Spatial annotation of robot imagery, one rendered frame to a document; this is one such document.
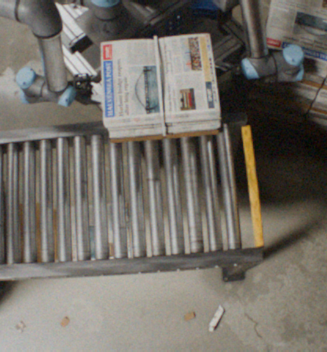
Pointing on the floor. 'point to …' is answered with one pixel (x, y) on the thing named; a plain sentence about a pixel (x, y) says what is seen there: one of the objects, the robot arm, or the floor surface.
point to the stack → (291, 23)
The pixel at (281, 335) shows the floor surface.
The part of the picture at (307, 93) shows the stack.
